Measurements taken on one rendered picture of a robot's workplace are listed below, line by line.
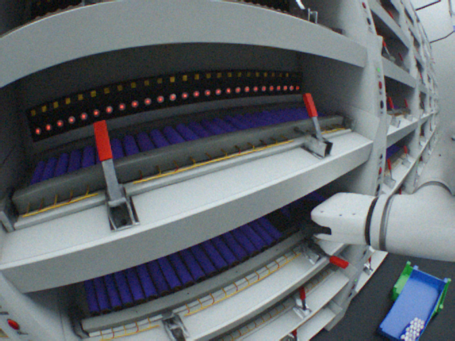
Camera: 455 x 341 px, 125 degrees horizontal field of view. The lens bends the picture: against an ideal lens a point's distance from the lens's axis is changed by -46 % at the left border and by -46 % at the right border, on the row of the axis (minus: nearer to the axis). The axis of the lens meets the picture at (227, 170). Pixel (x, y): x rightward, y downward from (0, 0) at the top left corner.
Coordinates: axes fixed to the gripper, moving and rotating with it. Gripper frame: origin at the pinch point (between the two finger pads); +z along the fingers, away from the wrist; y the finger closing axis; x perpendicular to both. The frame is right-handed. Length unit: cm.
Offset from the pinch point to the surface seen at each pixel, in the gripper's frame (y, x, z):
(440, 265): -82, 67, -29
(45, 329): 45.8, -1.6, -6.9
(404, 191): -84, 26, 1
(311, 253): 4.2, 5.8, -4.5
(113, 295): 36.6, 1.4, 3.1
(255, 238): 10.5, 1.4, 2.8
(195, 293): 24.7, 3.4, -1.2
